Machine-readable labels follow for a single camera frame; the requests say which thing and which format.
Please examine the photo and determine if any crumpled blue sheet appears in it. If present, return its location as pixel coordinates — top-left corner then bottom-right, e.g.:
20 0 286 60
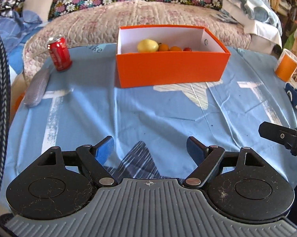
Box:
0 10 43 73

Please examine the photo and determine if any blue spotted white duvet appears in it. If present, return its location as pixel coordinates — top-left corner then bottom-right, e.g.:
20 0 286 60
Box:
222 0 282 47

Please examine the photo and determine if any orange cup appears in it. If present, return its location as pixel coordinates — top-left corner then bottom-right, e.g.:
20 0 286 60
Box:
274 49 297 82

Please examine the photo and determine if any red soda can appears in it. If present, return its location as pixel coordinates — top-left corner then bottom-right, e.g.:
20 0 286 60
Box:
47 35 72 72

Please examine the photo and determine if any orange cardboard box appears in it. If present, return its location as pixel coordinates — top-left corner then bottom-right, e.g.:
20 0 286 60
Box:
116 25 230 88

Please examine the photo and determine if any blue white cloth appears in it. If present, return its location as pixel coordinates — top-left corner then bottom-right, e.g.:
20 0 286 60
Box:
284 82 297 109

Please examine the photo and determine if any light blue star tablecloth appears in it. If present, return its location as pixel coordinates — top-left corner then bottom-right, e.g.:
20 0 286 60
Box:
0 44 297 215

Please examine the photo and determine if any blue patterned paper on sofa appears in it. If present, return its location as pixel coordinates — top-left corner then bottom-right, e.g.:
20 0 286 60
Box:
212 13 238 24

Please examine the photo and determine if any small red tomato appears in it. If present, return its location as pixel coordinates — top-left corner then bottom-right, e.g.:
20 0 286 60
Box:
183 47 192 51

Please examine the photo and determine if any small orange mandarin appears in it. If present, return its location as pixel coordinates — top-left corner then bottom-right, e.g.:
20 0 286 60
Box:
158 43 169 51
169 46 182 51

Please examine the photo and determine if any white pillow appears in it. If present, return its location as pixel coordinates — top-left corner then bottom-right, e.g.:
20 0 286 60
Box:
23 0 53 23

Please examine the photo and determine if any black braided cable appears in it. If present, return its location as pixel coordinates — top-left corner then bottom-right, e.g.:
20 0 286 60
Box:
0 26 12 219

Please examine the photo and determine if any grey feather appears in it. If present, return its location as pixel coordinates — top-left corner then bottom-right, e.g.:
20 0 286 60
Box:
23 68 50 108

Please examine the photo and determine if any yellow lemon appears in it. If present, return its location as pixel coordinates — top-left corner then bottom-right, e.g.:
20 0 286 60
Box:
137 39 159 53

